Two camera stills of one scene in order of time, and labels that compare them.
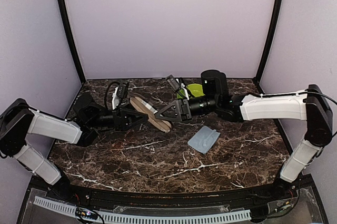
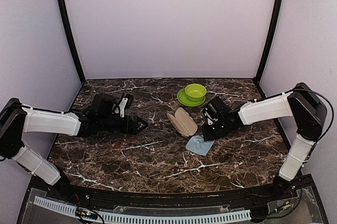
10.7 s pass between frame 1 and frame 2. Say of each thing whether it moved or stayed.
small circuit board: stayed
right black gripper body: moved
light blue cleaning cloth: moved
